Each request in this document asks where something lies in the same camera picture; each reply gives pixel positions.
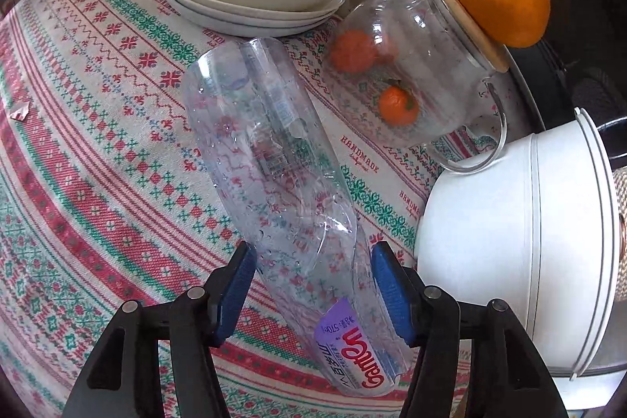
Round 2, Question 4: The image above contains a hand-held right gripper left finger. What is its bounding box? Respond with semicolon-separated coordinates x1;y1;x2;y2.
61;241;258;418

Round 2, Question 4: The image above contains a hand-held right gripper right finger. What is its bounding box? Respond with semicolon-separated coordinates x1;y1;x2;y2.
370;242;569;418

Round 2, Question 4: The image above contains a clear plastic bottle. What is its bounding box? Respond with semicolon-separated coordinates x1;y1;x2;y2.
180;37;417;398

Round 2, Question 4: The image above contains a white electric pot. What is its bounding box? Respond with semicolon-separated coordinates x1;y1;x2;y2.
414;107;627;382

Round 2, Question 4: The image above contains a small tangerine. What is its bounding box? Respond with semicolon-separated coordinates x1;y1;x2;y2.
329;29;378;73
378;85;420;126

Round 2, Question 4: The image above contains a patterned red green tablecloth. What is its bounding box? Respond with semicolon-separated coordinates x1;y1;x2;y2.
0;0;491;418

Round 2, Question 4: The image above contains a glass teapot with wooden lid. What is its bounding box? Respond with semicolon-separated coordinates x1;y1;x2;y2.
326;0;513;174

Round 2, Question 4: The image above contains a black microwave oven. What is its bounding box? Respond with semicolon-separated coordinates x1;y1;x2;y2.
392;0;627;130

